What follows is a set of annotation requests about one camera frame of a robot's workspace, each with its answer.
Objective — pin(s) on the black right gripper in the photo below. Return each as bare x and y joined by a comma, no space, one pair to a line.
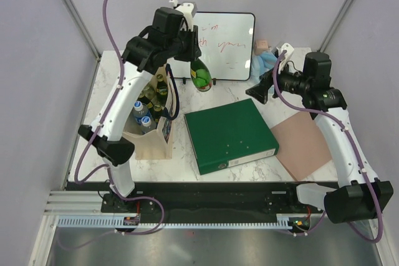
260,91

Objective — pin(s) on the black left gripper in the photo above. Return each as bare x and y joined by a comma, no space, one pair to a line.
194,52

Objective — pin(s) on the green glass bottle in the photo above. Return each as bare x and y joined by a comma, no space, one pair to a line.
200,75
147,95
161,89
157,112

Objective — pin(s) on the blue-label water bottle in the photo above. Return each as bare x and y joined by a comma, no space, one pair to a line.
147,124
139,111

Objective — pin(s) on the beige canvas tote bag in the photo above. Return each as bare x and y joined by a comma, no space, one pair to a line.
156,144

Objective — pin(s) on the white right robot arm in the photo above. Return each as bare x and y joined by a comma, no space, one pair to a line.
361,195

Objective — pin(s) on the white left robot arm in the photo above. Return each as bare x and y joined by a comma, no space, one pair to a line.
172,35

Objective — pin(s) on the white dry-erase board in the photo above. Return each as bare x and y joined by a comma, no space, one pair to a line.
225,40

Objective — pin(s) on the small pink cube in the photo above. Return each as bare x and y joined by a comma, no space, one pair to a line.
260,46

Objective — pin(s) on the pink cardboard sheet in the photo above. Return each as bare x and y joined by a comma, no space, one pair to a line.
302,147

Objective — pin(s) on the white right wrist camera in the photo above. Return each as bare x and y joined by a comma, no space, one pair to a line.
287,49

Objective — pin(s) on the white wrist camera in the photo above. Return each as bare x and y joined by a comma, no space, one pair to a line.
287,49
189,9

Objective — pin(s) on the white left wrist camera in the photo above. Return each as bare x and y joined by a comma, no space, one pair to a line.
189,9

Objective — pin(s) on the green ring binder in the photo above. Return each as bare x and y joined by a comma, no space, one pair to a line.
229,135

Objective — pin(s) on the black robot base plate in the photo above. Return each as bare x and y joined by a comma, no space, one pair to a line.
239,201

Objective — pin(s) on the white slotted cable duct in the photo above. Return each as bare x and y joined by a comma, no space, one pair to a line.
120,221

